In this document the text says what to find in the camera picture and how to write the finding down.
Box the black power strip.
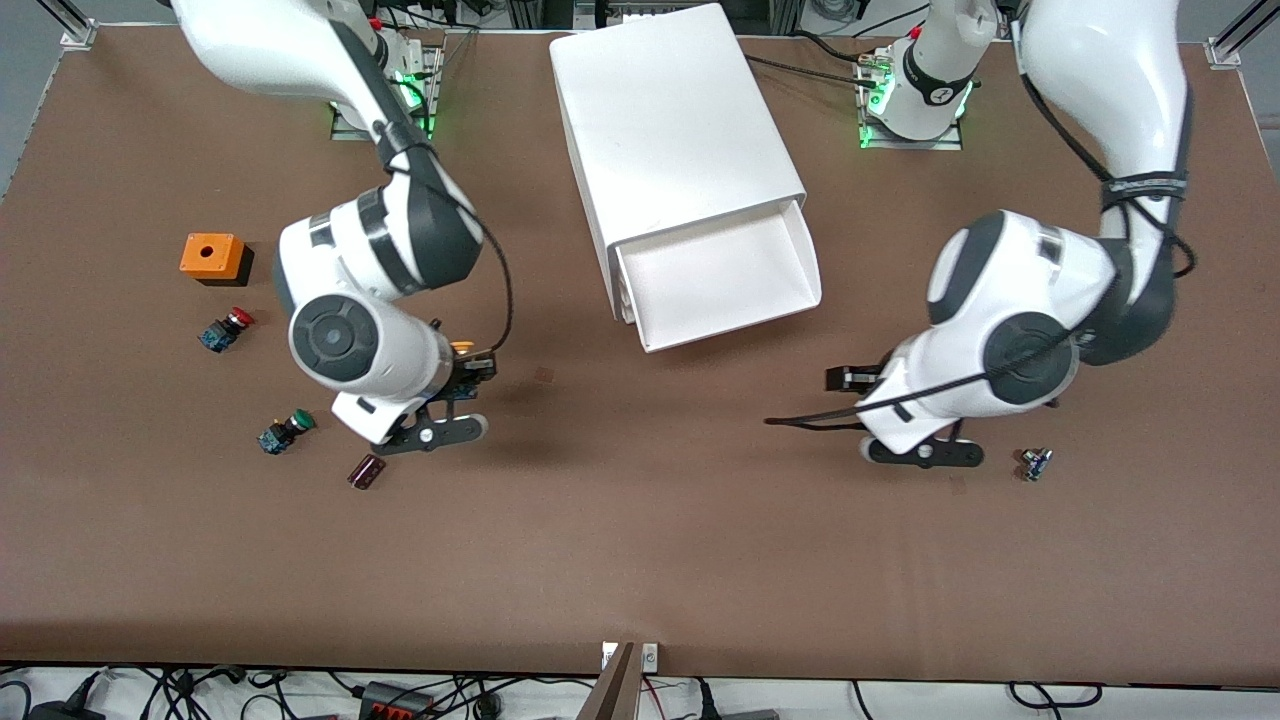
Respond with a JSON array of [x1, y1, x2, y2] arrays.
[[358, 682, 438, 720]]

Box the white drawer cabinet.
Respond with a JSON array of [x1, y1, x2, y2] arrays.
[[549, 3, 807, 324]]

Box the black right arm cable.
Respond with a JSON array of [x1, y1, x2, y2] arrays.
[[335, 20, 517, 353]]

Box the green push button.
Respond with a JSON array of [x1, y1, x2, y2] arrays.
[[258, 409, 317, 456]]

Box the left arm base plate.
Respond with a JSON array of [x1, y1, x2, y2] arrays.
[[858, 60, 965, 152]]

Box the red push button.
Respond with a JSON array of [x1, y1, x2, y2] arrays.
[[198, 308, 255, 353]]

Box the yellow push button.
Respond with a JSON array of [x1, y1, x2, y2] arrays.
[[448, 341, 482, 399]]

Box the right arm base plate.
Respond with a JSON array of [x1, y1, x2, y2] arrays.
[[330, 60, 438, 142]]

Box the black cable on table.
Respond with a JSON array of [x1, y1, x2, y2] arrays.
[[745, 55, 881, 87], [795, 30, 867, 64]]

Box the orange box with hole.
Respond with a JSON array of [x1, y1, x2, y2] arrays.
[[180, 233, 254, 288]]

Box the brown post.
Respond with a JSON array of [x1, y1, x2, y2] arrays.
[[577, 642, 641, 720]]

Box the white plastic drawer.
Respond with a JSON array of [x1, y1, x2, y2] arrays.
[[613, 198, 823, 354]]

